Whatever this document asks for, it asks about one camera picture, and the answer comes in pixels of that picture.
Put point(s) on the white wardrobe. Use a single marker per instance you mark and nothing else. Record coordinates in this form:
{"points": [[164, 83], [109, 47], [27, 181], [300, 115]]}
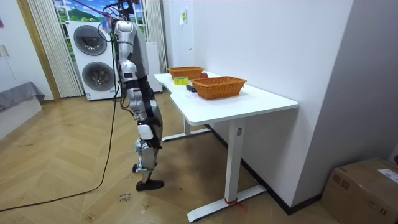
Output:
{"points": [[21, 46]]}

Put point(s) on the grey bed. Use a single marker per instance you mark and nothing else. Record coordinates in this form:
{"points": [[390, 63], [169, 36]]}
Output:
{"points": [[18, 99]]}

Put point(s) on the white washing machine tower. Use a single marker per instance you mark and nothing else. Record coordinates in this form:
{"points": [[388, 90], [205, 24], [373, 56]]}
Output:
{"points": [[93, 62]]}

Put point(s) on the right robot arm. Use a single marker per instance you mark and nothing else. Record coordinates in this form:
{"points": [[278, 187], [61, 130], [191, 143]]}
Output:
{"points": [[126, 43]]}

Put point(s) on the wooden door frame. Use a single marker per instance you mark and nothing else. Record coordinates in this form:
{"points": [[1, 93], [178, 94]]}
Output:
{"points": [[38, 46]]}

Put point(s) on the brown cardboard box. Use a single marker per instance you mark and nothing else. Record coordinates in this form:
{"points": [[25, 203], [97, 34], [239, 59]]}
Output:
{"points": [[360, 193]]}

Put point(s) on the narrow white cabinet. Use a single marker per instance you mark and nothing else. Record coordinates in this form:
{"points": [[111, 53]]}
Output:
{"points": [[154, 65]]}

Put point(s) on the white paper wall note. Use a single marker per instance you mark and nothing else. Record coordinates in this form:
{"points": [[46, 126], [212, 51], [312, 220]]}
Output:
{"points": [[183, 16]]}

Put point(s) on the robot body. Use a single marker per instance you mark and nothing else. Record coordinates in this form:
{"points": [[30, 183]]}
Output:
{"points": [[140, 53]]}

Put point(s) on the robot legs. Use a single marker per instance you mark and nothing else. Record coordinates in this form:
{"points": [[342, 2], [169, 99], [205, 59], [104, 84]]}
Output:
{"points": [[150, 155]]}

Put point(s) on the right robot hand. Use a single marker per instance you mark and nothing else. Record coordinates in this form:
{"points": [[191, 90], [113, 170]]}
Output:
{"points": [[145, 131]]}

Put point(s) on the white desk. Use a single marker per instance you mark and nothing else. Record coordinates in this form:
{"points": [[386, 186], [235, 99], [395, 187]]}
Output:
{"points": [[217, 109]]}

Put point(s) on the yellow tape roll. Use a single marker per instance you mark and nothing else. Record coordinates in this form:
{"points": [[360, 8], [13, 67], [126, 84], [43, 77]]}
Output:
{"points": [[181, 81]]}

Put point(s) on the red soft toy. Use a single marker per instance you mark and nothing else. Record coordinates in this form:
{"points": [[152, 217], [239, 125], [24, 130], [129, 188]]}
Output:
{"points": [[204, 75]]}

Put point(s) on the floor tape label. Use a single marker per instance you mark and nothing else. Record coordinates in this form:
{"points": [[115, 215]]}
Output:
{"points": [[125, 197]]}

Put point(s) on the white pleated curtain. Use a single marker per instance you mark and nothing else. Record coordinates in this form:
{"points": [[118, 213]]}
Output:
{"points": [[155, 21], [56, 49]]}

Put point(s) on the orange wicker basket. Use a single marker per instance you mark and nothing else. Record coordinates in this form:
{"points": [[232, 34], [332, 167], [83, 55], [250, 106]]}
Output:
{"points": [[185, 72], [217, 87]]}

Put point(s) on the small black device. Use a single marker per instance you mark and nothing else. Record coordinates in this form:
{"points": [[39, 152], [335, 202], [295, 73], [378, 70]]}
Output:
{"points": [[190, 88]]}

